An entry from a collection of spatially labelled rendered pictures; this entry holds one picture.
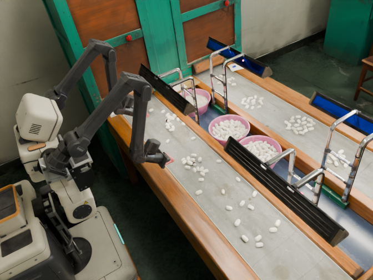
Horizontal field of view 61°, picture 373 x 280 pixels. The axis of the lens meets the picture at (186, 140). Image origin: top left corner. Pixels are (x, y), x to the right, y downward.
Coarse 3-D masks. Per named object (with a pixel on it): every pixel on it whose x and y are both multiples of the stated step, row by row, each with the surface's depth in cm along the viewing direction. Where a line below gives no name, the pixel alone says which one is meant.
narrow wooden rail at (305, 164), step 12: (204, 84) 247; (216, 96) 233; (228, 108) 223; (240, 108) 218; (252, 120) 207; (252, 132) 209; (264, 132) 197; (288, 144) 186; (288, 156) 186; (300, 156) 178; (300, 168) 180; (312, 168) 171; (312, 180) 175; (324, 180) 167; (336, 180) 162; (336, 192) 163; (360, 192) 155; (360, 204) 152; (372, 204) 149; (360, 216) 155; (372, 216) 148
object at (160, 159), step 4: (160, 152) 169; (156, 156) 164; (160, 156) 166; (164, 156) 166; (156, 160) 164; (160, 160) 166; (164, 160) 166; (168, 160) 166; (160, 164) 168; (164, 164) 166
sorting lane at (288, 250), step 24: (168, 144) 203; (192, 144) 200; (168, 168) 187; (192, 168) 185; (216, 168) 182; (192, 192) 172; (216, 192) 169; (240, 192) 167; (216, 216) 158; (240, 216) 156; (264, 216) 155; (240, 240) 147; (264, 240) 145; (288, 240) 144; (264, 264) 137; (288, 264) 135; (312, 264) 134; (336, 264) 133
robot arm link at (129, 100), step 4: (128, 96) 192; (132, 96) 196; (124, 100) 193; (128, 100) 193; (132, 100) 193; (124, 104) 192; (128, 104) 194; (132, 104) 195; (116, 112) 190; (120, 112) 192
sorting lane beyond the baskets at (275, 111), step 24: (216, 72) 264; (240, 96) 234; (264, 96) 230; (264, 120) 210; (288, 120) 206; (312, 120) 203; (312, 144) 187; (336, 144) 184; (336, 168) 171; (360, 168) 169
